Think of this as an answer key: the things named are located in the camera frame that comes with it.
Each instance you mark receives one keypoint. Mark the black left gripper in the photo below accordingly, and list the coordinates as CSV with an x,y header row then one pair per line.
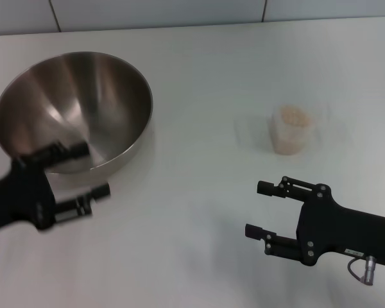
x,y
22,195

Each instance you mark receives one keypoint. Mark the stainless steel mixing bowl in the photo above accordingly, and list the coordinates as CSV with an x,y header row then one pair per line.
x,y
83,96

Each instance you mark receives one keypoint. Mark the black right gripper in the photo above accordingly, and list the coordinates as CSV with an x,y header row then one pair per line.
x,y
333,231

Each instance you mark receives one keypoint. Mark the clear plastic measuring cup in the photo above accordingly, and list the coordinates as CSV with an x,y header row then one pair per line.
x,y
317,110

